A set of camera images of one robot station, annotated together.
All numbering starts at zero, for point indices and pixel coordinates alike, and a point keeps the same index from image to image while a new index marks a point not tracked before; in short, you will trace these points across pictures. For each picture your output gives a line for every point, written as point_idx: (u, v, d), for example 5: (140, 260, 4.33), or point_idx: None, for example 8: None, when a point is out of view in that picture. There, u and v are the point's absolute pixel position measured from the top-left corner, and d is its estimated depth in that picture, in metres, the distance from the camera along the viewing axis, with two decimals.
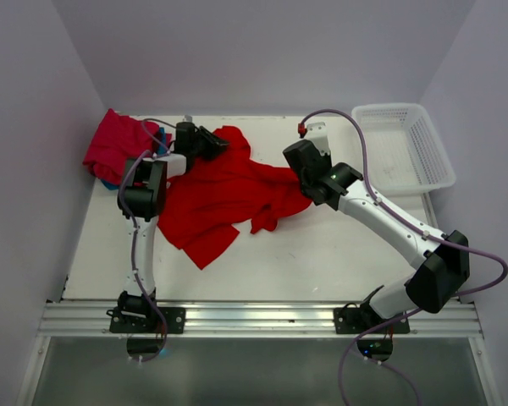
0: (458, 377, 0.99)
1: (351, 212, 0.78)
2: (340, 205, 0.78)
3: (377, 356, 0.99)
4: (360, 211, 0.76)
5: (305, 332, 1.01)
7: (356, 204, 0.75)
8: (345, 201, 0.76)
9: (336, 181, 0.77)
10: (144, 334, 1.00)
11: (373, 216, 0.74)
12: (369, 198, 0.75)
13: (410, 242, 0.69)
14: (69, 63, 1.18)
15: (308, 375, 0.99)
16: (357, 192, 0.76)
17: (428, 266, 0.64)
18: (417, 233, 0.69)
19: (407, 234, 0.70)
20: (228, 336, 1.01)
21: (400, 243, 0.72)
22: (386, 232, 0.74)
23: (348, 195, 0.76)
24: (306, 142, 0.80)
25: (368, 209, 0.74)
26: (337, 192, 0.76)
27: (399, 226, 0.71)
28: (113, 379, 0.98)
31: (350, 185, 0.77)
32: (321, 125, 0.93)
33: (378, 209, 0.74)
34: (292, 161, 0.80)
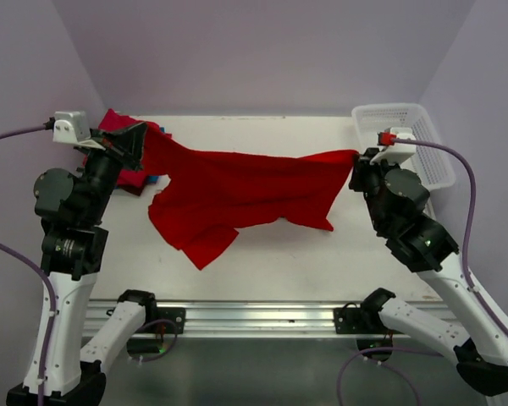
0: (459, 377, 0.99)
1: (431, 284, 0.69)
2: (422, 271, 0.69)
3: (377, 356, 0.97)
4: (445, 291, 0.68)
5: (305, 332, 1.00)
7: (448, 285, 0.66)
8: (432, 276, 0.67)
9: (431, 249, 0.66)
10: (143, 335, 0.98)
11: (461, 300, 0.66)
12: (463, 282, 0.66)
13: (496, 343, 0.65)
14: (69, 63, 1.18)
15: (309, 375, 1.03)
16: (452, 271, 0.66)
17: None
18: (506, 336, 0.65)
19: (495, 334, 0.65)
20: (228, 336, 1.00)
21: (480, 337, 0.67)
22: (469, 320, 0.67)
23: (442, 272, 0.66)
24: (422, 191, 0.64)
25: (458, 293, 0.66)
26: (430, 266, 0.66)
27: (488, 320, 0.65)
28: (117, 379, 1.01)
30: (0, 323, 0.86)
31: (444, 260, 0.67)
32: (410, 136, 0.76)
33: (470, 296, 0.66)
34: (392, 200, 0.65)
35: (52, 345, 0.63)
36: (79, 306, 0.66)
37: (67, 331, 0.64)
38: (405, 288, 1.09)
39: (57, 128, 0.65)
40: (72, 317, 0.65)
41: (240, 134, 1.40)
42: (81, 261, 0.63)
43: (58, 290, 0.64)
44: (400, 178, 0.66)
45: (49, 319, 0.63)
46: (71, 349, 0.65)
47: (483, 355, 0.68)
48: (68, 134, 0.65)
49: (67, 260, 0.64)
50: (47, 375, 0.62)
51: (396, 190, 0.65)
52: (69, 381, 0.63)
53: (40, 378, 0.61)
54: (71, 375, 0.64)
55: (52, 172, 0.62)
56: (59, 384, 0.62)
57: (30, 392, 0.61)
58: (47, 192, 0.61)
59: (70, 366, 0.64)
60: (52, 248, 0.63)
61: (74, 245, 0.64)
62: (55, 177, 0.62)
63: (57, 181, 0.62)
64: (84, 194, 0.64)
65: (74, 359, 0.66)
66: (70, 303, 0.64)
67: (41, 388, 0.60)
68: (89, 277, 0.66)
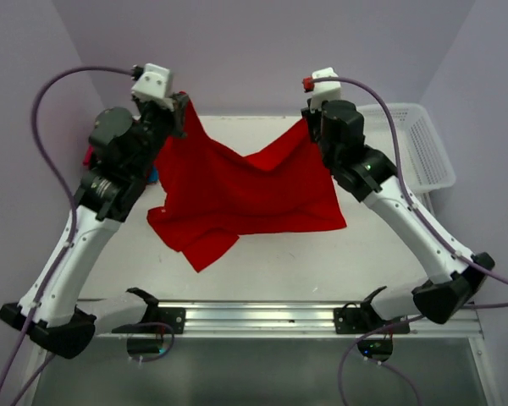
0: (459, 378, 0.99)
1: (376, 211, 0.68)
2: (366, 200, 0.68)
3: (377, 356, 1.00)
4: (388, 213, 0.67)
5: (304, 332, 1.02)
7: (389, 205, 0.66)
8: (373, 199, 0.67)
9: (371, 172, 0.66)
10: (144, 334, 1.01)
11: (402, 220, 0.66)
12: (403, 201, 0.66)
13: (438, 260, 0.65)
14: (70, 64, 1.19)
15: (308, 376, 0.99)
16: (392, 191, 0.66)
17: (453, 288, 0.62)
18: (448, 251, 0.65)
19: (437, 249, 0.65)
20: (228, 336, 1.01)
21: (424, 256, 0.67)
22: (412, 240, 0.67)
23: (383, 193, 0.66)
24: (356, 115, 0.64)
25: (400, 212, 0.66)
26: (370, 187, 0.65)
27: (429, 238, 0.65)
28: (113, 378, 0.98)
30: (2, 320, 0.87)
31: (383, 182, 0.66)
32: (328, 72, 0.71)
33: (411, 215, 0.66)
34: (329, 127, 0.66)
35: (57, 275, 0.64)
36: (93, 248, 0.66)
37: (73, 268, 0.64)
38: None
39: (146, 79, 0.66)
40: (82, 256, 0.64)
41: (240, 134, 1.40)
42: (109, 205, 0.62)
43: (80, 225, 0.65)
44: (336, 106, 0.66)
45: (63, 249, 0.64)
46: (73, 287, 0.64)
47: (431, 276, 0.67)
48: (157, 84, 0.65)
49: (97, 200, 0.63)
50: (41, 302, 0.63)
51: (332, 115, 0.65)
52: (59, 316, 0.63)
53: (34, 302, 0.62)
54: (64, 311, 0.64)
55: (118, 108, 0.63)
56: (48, 315, 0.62)
57: (22, 313, 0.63)
58: (105, 126, 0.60)
59: (67, 302, 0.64)
60: (89, 184, 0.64)
61: (107, 187, 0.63)
62: (118, 112, 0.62)
63: (118, 117, 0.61)
64: (137, 138, 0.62)
65: (74, 296, 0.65)
66: (85, 240, 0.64)
67: (30, 311, 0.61)
68: (111, 223, 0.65)
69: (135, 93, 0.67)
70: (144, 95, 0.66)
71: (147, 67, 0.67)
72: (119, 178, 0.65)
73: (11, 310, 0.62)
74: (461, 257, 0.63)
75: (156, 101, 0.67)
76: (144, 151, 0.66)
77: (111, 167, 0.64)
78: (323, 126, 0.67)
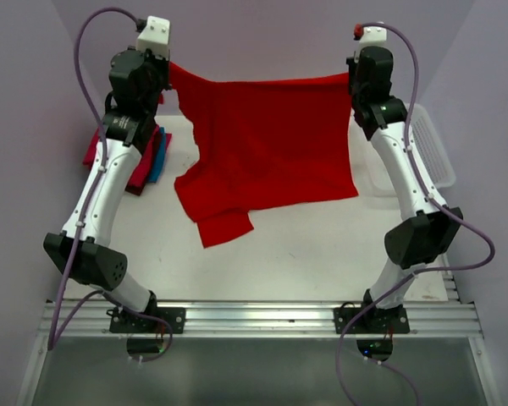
0: (459, 377, 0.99)
1: (378, 149, 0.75)
2: (372, 138, 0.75)
3: (377, 356, 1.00)
4: (385, 151, 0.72)
5: (304, 332, 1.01)
7: (387, 142, 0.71)
8: (378, 136, 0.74)
9: (383, 112, 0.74)
10: (144, 334, 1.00)
11: (394, 157, 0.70)
12: (402, 142, 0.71)
13: (411, 197, 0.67)
14: (71, 63, 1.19)
15: (308, 375, 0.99)
16: (395, 133, 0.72)
17: (412, 222, 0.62)
18: (422, 193, 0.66)
19: (413, 189, 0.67)
20: (228, 336, 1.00)
21: (402, 194, 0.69)
22: (397, 178, 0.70)
23: (386, 130, 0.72)
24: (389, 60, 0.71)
25: (394, 150, 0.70)
26: (377, 121, 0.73)
27: (410, 177, 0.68)
28: (113, 378, 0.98)
30: (2, 319, 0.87)
31: (393, 123, 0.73)
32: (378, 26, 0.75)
33: (403, 155, 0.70)
34: (361, 64, 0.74)
35: (96, 196, 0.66)
36: (123, 173, 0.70)
37: (109, 189, 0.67)
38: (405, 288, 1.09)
39: (151, 29, 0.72)
40: (116, 181, 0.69)
41: None
42: (135, 131, 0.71)
43: (110, 153, 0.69)
44: (374, 48, 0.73)
45: (98, 173, 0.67)
46: (109, 209, 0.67)
47: (402, 216, 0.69)
48: (159, 33, 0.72)
49: (120, 133, 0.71)
50: (85, 222, 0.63)
51: (367, 54, 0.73)
52: (102, 235, 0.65)
53: (79, 222, 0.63)
54: (105, 232, 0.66)
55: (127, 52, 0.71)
56: (95, 231, 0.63)
57: (66, 236, 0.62)
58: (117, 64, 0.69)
59: (107, 222, 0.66)
60: (111, 122, 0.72)
61: (129, 121, 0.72)
62: (129, 55, 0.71)
63: (129, 57, 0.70)
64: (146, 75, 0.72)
65: (110, 220, 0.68)
66: (118, 165, 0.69)
67: (78, 230, 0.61)
68: (135, 153, 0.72)
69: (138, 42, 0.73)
70: (150, 44, 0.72)
71: (151, 19, 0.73)
72: (135, 114, 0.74)
73: (56, 237, 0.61)
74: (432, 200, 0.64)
75: (156, 49, 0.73)
76: (150, 90, 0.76)
77: (126, 105, 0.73)
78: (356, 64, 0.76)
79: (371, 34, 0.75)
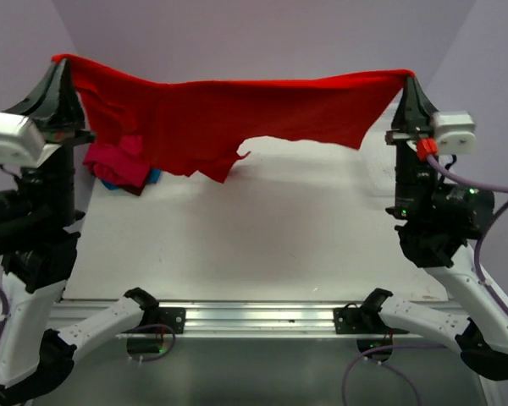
0: (461, 377, 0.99)
1: (444, 281, 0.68)
2: (429, 268, 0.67)
3: (377, 356, 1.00)
4: (456, 288, 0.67)
5: (304, 332, 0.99)
7: (461, 280, 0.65)
8: (444, 271, 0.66)
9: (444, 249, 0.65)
10: (143, 334, 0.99)
11: (475, 295, 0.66)
12: (474, 276, 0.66)
13: None
14: None
15: (309, 375, 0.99)
16: (463, 266, 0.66)
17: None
18: None
19: (507, 325, 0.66)
20: (228, 336, 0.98)
21: (491, 330, 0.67)
22: (478, 313, 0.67)
23: (455, 270, 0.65)
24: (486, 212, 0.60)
25: (472, 288, 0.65)
26: (442, 262, 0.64)
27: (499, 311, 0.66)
28: (114, 379, 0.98)
30: None
31: (454, 255, 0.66)
32: (462, 139, 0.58)
33: (482, 289, 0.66)
34: (444, 210, 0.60)
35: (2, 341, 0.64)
36: (30, 319, 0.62)
37: (13, 341, 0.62)
38: (405, 287, 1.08)
39: None
40: (20, 326, 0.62)
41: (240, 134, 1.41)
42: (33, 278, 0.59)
43: (13, 296, 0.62)
44: (481, 200, 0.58)
45: (0, 323, 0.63)
46: (22, 353, 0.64)
47: (494, 347, 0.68)
48: (12, 159, 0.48)
49: (25, 267, 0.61)
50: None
51: (460, 209, 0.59)
52: (16, 376, 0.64)
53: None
54: (23, 369, 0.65)
55: None
56: (3, 377, 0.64)
57: None
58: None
59: (21, 361, 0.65)
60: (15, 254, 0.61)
61: (31, 256, 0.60)
62: None
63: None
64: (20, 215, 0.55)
65: (28, 355, 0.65)
66: (20, 311, 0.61)
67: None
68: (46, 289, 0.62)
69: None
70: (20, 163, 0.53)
71: None
72: (38, 238, 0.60)
73: None
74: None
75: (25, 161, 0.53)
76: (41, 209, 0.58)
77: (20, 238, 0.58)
78: (440, 207, 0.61)
79: (448, 145, 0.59)
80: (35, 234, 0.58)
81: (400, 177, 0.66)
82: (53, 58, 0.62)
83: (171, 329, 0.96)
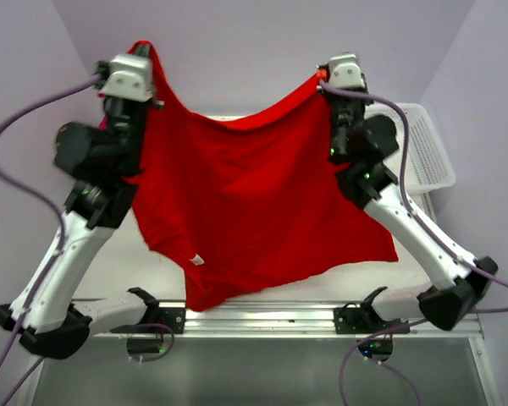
0: (459, 376, 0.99)
1: (376, 220, 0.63)
2: (366, 211, 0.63)
3: (377, 356, 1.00)
4: (388, 222, 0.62)
5: (304, 332, 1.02)
7: (389, 213, 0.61)
8: (374, 207, 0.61)
9: (372, 182, 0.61)
10: (144, 334, 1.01)
11: (405, 229, 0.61)
12: (403, 208, 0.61)
13: (440, 264, 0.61)
14: (72, 63, 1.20)
15: (308, 375, 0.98)
16: (391, 200, 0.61)
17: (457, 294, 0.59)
18: (450, 256, 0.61)
19: (438, 255, 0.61)
20: (228, 336, 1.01)
21: (426, 263, 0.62)
22: (411, 246, 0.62)
23: (383, 202, 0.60)
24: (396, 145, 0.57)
25: (400, 220, 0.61)
26: (369, 195, 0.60)
27: (428, 241, 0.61)
28: (113, 378, 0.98)
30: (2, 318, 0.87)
31: (384, 189, 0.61)
32: (350, 69, 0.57)
33: (411, 220, 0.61)
34: (356, 136, 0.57)
35: (46, 280, 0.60)
36: (84, 256, 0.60)
37: (60, 277, 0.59)
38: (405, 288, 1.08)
39: (118, 80, 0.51)
40: (72, 264, 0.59)
41: None
42: (101, 213, 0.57)
43: (70, 231, 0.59)
44: (379, 128, 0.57)
45: (52, 257, 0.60)
46: (63, 294, 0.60)
47: (434, 283, 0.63)
48: (131, 88, 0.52)
49: (89, 206, 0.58)
50: (30, 308, 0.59)
51: (371, 139, 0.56)
52: (48, 324, 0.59)
53: (23, 309, 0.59)
54: (56, 317, 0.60)
55: (75, 123, 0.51)
56: (36, 320, 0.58)
57: (11, 317, 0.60)
58: (68, 149, 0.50)
59: (57, 308, 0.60)
60: (80, 190, 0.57)
61: (98, 195, 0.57)
62: (75, 128, 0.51)
63: (76, 135, 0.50)
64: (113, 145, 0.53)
65: (65, 303, 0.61)
66: (76, 247, 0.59)
67: (19, 318, 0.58)
68: (102, 231, 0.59)
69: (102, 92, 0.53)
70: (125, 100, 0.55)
71: (113, 63, 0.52)
72: (110, 181, 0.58)
73: (1, 315, 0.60)
74: (465, 262, 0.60)
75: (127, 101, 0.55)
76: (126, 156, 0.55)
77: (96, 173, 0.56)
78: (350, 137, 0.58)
79: (338, 78, 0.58)
80: (113, 172, 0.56)
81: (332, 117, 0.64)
82: (138, 41, 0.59)
83: (171, 329, 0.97)
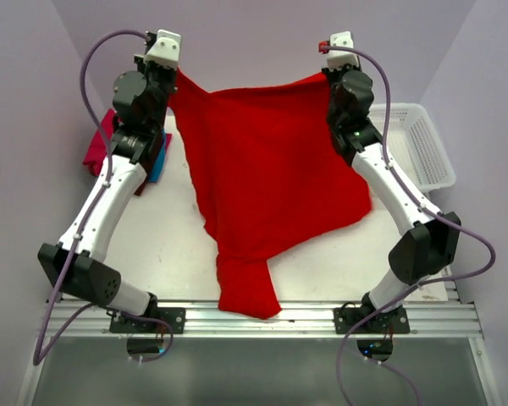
0: (459, 376, 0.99)
1: (360, 172, 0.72)
2: (352, 164, 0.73)
3: (377, 356, 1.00)
4: (369, 174, 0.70)
5: (305, 332, 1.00)
7: (368, 164, 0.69)
8: (357, 160, 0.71)
9: (358, 138, 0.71)
10: (144, 334, 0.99)
11: (380, 179, 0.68)
12: (382, 162, 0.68)
13: (405, 211, 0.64)
14: (71, 63, 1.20)
15: (308, 375, 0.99)
16: (375, 154, 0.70)
17: (411, 234, 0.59)
18: (414, 204, 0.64)
19: (404, 202, 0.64)
20: (227, 336, 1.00)
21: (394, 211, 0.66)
22: (385, 195, 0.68)
23: (364, 154, 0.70)
24: (370, 92, 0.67)
25: (378, 171, 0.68)
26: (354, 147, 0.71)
27: (400, 193, 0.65)
28: (113, 379, 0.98)
30: (2, 319, 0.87)
31: (369, 145, 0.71)
32: (345, 41, 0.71)
33: (386, 172, 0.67)
34: (341, 92, 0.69)
35: (96, 211, 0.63)
36: (126, 191, 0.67)
37: (111, 205, 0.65)
38: None
39: (161, 44, 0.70)
40: (118, 195, 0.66)
41: None
42: (142, 150, 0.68)
43: (115, 169, 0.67)
44: (359, 79, 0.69)
45: (102, 189, 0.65)
46: (108, 226, 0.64)
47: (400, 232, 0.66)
48: (170, 49, 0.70)
49: (127, 152, 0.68)
50: (83, 235, 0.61)
51: (349, 88, 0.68)
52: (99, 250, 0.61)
53: (75, 234, 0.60)
54: (102, 247, 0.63)
55: (130, 73, 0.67)
56: (92, 244, 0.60)
57: (62, 248, 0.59)
58: (124, 90, 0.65)
59: (104, 237, 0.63)
60: (119, 139, 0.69)
61: (136, 141, 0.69)
62: (131, 75, 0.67)
63: (133, 81, 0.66)
64: (151, 96, 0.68)
65: (108, 236, 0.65)
66: (122, 181, 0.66)
67: (74, 243, 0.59)
68: (141, 170, 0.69)
69: (146, 56, 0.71)
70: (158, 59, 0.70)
71: (160, 33, 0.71)
72: (145, 129, 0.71)
73: (51, 247, 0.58)
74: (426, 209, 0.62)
75: (163, 63, 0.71)
76: (158, 109, 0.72)
77: (134, 124, 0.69)
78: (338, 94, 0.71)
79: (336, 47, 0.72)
80: (149, 120, 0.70)
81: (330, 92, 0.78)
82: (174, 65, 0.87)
83: (171, 329, 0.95)
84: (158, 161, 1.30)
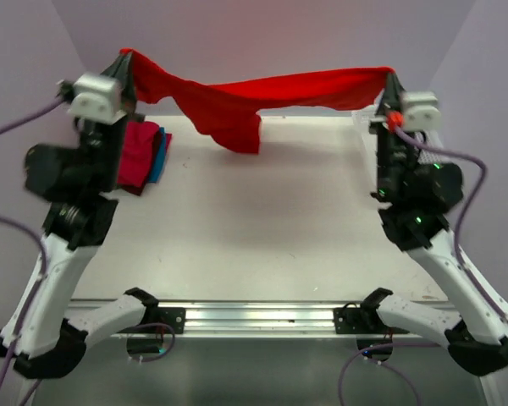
0: (460, 377, 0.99)
1: (422, 265, 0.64)
2: (411, 254, 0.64)
3: (377, 356, 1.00)
4: (437, 271, 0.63)
5: (304, 332, 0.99)
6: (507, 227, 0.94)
7: (438, 262, 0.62)
8: (422, 254, 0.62)
9: (422, 227, 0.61)
10: (143, 334, 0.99)
11: (454, 281, 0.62)
12: (454, 259, 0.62)
13: (487, 323, 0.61)
14: None
15: (308, 374, 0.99)
16: (443, 248, 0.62)
17: (502, 354, 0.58)
18: (498, 315, 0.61)
19: (487, 313, 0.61)
20: (227, 336, 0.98)
21: (472, 317, 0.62)
22: (457, 298, 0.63)
23: (433, 250, 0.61)
24: (461, 194, 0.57)
25: (450, 271, 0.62)
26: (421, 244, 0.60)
27: (475, 296, 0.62)
28: (113, 378, 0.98)
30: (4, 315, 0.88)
31: (435, 238, 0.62)
32: (429, 113, 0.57)
33: (461, 272, 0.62)
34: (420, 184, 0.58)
35: (35, 304, 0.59)
36: (69, 278, 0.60)
37: (51, 299, 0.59)
38: (405, 287, 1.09)
39: (81, 103, 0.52)
40: (58, 285, 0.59)
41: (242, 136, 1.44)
42: (80, 233, 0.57)
43: (53, 255, 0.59)
44: (446, 173, 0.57)
45: (35, 282, 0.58)
46: (52, 319, 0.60)
47: (477, 337, 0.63)
48: (96, 110, 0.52)
49: (66, 227, 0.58)
50: (21, 334, 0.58)
51: (438, 193, 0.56)
52: (41, 347, 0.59)
53: (13, 336, 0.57)
54: (47, 339, 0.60)
55: (41, 145, 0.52)
56: (30, 346, 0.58)
57: (2, 344, 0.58)
58: (37, 170, 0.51)
59: (47, 331, 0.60)
60: (57, 211, 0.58)
61: (75, 216, 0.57)
62: (46, 149, 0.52)
63: (48, 156, 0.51)
64: (80, 168, 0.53)
65: (54, 325, 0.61)
66: (59, 271, 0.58)
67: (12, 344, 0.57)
68: (84, 252, 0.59)
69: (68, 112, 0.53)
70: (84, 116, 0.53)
71: (78, 85, 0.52)
72: (86, 200, 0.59)
73: None
74: None
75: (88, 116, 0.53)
76: (95, 177, 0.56)
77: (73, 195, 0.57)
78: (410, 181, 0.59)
79: (414, 120, 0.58)
80: (89, 190, 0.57)
81: (379, 163, 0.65)
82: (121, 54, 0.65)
83: (171, 329, 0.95)
84: (158, 161, 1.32)
